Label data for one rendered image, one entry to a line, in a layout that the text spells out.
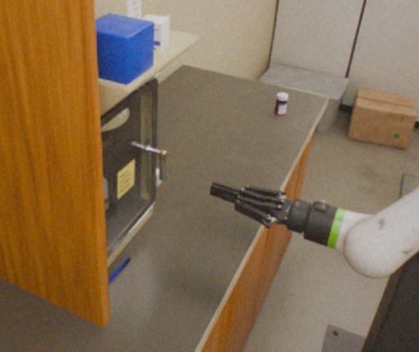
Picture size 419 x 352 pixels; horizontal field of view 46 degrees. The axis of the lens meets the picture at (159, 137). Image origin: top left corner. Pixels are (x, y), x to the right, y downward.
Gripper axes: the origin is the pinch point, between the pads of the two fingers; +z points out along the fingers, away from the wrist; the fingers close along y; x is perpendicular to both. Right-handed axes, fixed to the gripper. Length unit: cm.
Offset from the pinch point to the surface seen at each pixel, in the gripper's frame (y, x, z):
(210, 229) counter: -7.2, 20.2, 5.3
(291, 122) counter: -80, 19, 2
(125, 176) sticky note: 11.9, -4.5, 21.5
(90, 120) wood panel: 35, -33, 13
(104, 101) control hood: 27.3, -33.0, 15.8
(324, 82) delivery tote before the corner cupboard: -263, 78, 17
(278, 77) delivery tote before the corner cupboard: -255, 78, 49
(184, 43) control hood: 1.9, -36.8, 12.0
